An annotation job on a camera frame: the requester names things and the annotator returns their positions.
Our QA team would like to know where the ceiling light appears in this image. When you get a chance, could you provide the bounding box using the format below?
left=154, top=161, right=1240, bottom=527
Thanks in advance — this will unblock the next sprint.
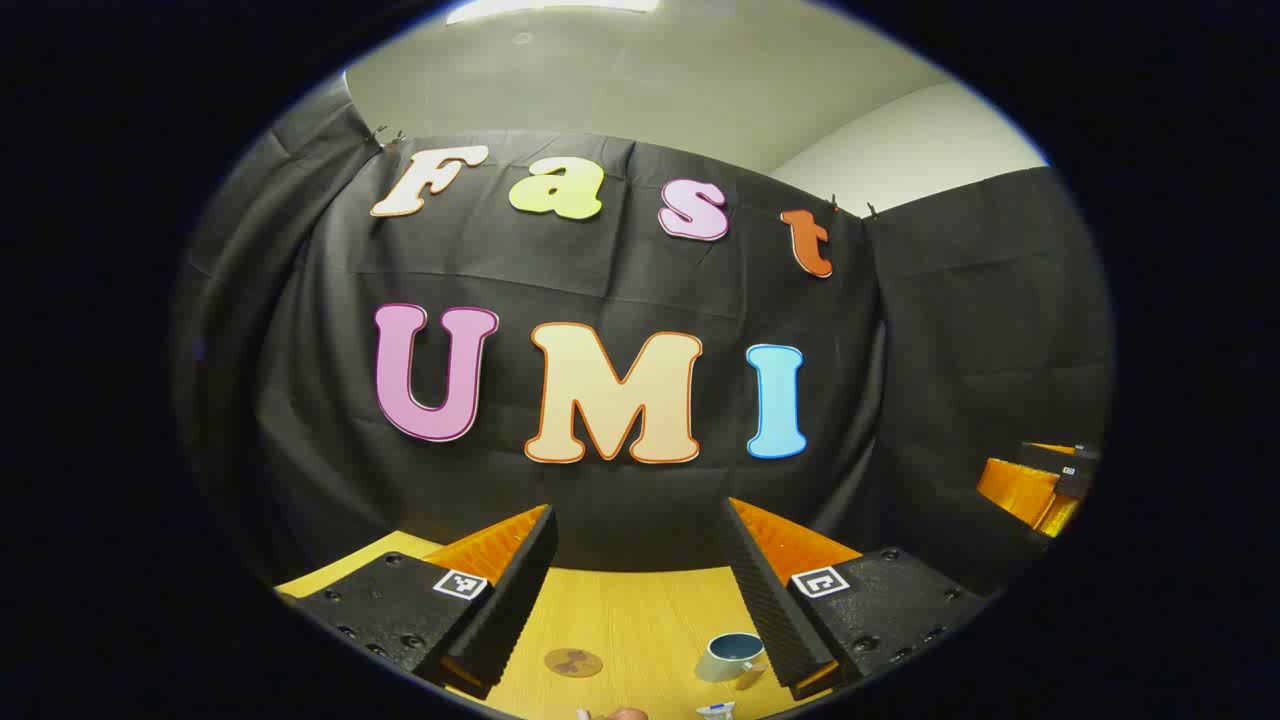
left=445, top=0, right=663, bottom=25

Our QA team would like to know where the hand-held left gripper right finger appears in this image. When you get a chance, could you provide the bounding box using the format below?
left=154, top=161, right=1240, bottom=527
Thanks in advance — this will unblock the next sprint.
left=716, top=496, right=991, bottom=701

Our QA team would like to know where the wooden desktop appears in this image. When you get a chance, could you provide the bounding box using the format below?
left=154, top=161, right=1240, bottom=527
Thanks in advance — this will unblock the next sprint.
left=275, top=530, right=831, bottom=720

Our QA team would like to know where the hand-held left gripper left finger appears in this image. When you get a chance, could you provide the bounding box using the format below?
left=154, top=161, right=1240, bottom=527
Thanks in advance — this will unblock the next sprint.
left=280, top=503, right=559, bottom=701

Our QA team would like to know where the pale green cup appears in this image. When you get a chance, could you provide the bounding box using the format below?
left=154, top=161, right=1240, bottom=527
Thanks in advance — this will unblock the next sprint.
left=695, top=632, right=771, bottom=691

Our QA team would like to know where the round brown coaster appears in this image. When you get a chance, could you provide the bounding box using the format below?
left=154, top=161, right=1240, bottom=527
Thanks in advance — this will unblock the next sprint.
left=544, top=648, right=605, bottom=679

